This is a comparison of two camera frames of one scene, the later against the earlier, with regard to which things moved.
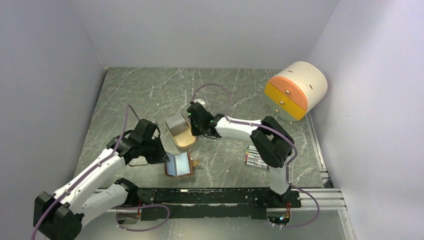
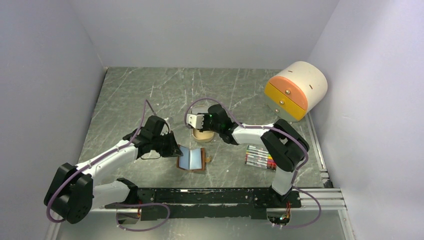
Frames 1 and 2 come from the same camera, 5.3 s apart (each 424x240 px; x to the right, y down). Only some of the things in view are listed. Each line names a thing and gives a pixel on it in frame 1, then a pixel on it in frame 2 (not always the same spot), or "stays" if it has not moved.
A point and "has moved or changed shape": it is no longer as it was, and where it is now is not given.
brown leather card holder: x=180 y=165 → x=193 y=159
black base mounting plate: x=211 y=204 stays
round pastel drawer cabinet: x=300 y=88 stays
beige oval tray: x=184 y=139 has moved or changed shape
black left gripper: x=161 y=156 → x=173 y=149
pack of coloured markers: x=253 y=158 stays
